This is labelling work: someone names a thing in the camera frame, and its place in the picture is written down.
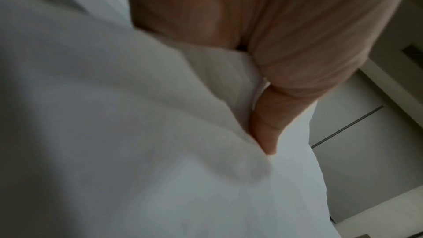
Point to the person's left hand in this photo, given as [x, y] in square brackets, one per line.
[297, 22]

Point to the neat white paper sheaf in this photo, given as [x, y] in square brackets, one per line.
[132, 127]

